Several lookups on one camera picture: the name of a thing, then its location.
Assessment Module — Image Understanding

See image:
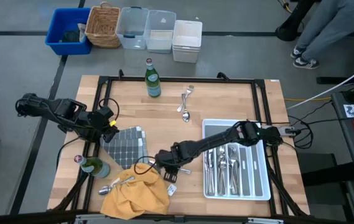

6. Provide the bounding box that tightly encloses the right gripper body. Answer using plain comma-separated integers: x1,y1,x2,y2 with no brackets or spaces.
156,148,186,170

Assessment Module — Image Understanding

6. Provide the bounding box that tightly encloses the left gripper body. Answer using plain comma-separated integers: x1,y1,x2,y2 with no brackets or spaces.
85,107,116,134

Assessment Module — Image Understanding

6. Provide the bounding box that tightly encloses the silver spoon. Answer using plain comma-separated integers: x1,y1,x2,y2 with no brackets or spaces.
217,155,228,195
180,92,191,123
97,175,136,197

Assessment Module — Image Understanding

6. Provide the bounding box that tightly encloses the cutlery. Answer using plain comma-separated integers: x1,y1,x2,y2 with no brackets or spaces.
217,145,227,196

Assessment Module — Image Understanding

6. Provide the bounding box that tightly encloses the silver fork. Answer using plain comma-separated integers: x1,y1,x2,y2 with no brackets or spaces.
228,146,239,195
231,147,241,194
176,84,195,113

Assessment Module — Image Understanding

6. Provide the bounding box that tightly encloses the white paper tag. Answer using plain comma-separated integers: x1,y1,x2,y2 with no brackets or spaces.
166,183,178,197

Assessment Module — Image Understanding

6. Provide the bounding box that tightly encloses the grey checked cloth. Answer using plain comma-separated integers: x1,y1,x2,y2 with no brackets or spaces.
99,126,162,174

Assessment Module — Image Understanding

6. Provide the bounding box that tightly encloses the green glass water bottle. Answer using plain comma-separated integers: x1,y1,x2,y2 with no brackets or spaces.
144,57,162,98
73,154,111,179

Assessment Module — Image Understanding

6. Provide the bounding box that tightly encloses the yellow cloth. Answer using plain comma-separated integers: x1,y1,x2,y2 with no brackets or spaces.
100,162,170,220

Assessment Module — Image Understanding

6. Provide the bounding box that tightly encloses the black bundle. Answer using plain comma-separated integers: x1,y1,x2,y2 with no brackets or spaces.
60,29,81,44

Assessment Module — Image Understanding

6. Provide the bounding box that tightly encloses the white cutlery organizer tray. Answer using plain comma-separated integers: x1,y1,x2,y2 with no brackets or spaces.
201,118,272,201

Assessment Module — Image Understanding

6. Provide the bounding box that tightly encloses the white cloth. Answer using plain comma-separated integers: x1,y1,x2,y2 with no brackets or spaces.
77,22,87,43

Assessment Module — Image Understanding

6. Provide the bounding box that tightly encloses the wicker basket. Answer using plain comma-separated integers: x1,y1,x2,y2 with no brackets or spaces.
84,1,122,49

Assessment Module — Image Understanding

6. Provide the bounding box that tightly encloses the clear plastic bin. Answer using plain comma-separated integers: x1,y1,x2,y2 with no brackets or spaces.
144,9,177,54

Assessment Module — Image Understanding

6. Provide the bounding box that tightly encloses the clear plastic container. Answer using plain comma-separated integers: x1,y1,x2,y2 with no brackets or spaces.
114,6,149,50

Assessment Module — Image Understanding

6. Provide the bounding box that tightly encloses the blue plastic bin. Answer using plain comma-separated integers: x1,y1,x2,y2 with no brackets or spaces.
45,7,93,56

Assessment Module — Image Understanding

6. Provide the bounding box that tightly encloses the white plastic bin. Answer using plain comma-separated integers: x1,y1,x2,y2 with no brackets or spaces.
171,19,203,64

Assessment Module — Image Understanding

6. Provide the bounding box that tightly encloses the black desk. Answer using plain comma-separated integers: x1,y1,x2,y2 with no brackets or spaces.
330,90,354,224

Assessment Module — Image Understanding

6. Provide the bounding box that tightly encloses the person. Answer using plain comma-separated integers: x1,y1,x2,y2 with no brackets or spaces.
290,0,354,70

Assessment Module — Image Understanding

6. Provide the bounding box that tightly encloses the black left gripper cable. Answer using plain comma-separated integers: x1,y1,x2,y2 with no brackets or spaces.
98,97,121,123

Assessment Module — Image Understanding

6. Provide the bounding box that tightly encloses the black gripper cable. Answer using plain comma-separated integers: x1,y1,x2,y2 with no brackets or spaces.
98,97,121,123
133,155,159,175

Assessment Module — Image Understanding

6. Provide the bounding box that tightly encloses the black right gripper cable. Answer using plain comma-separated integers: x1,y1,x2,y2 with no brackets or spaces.
133,155,159,175

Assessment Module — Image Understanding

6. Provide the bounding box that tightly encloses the yellow floor cable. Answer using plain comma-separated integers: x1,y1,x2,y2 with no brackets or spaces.
284,96,333,103

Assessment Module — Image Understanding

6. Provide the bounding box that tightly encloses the black desk frame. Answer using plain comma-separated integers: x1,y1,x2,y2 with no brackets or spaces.
274,0,354,85

